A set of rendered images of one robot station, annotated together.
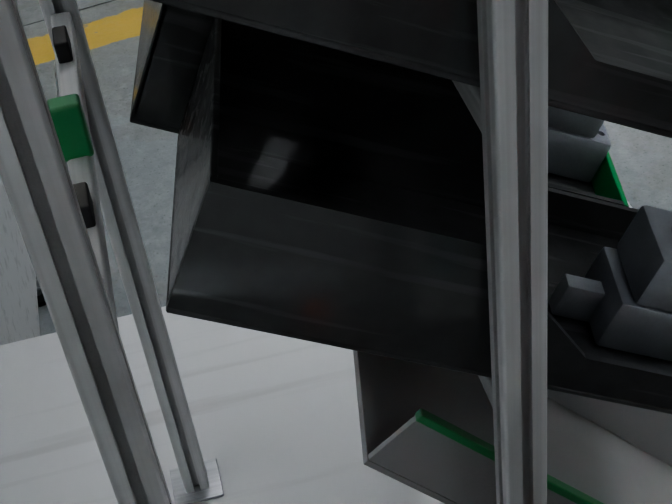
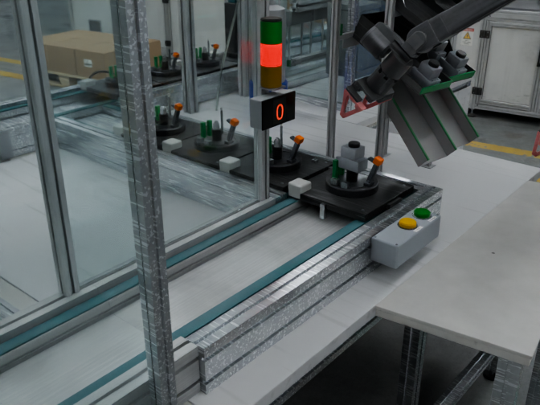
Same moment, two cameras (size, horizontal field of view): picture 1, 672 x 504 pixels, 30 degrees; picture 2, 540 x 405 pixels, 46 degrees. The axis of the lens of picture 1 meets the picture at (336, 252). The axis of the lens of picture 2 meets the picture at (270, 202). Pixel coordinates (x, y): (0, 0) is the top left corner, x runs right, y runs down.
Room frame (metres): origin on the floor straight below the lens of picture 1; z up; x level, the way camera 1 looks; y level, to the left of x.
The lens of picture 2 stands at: (-1.01, -1.14, 1.64)
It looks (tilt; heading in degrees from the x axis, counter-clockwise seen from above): 25 degrees down; 48
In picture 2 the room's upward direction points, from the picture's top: straight up
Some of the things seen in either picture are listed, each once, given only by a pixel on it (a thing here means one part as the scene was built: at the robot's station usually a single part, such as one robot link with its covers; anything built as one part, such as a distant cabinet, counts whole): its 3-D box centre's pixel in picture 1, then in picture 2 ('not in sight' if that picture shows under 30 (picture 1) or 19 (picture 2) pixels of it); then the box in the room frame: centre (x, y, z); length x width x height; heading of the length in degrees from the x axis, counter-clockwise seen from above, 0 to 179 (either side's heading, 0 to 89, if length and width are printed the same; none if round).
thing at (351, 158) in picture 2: not in sight; (350, 154); (0.18, -0.13, 1.06); 0.08 x 0.04 x 0.07; 96
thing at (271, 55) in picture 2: not in sight; (271, 54); (-0.03, -0.05, 1.33); 0.05 x 0.05 x 0.05
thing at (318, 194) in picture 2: not in sight; (351, 190); (0.18, -0.14, 0.96); 0.24 x 0.24 x 0.02; 8
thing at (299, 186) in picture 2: not in sight; (299, 188); (0.07, -0.05, 0.97); 0.05 x 0.05 x 0.04; 8
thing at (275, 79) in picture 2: not in sight; (271, 75); (-0.03, -0.05, 1.28); 0.05 x 0.05 x 0.05
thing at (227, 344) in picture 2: not in sight; (338, 264); (-0.07, -0.33, 0.91); 0.89 x 0.06 x 0.11; 8
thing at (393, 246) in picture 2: not in sight; (406, 236); (0.12, -0.36, 0.93); 0.21 x 0.07 x 0.06; 8
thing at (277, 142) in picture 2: not in sight; (276, 150); (0.14, 0.12, 1.01); 0.24 x 0.24 x 0.13; 8
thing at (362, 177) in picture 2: not in sight; (351, 183); (0.18, -0.14, 0.98); 0.14 x 0.14 x 0.02
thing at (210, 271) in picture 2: not in sight; (271, 246); (-0.12, -0.15, 0.91); 0.84 x 0.28 x 0.10; 8
